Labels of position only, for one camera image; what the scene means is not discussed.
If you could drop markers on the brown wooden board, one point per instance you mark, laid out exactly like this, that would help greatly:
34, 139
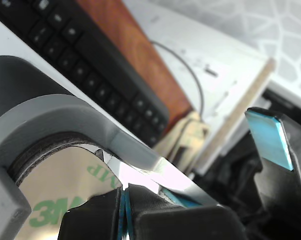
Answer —
140, 62

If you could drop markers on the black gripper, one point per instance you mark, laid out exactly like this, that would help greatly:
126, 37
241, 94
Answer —
235, 175

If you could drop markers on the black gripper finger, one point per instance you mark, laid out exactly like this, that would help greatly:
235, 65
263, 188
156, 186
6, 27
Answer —
95, 217

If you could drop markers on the grey fixture stand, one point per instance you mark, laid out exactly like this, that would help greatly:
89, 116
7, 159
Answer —
53, 110

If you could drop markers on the black computer keyboard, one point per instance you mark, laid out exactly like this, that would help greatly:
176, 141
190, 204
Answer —
90, 75

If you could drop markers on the geometric pattern white mat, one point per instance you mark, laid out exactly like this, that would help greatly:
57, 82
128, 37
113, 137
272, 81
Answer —
278, 30

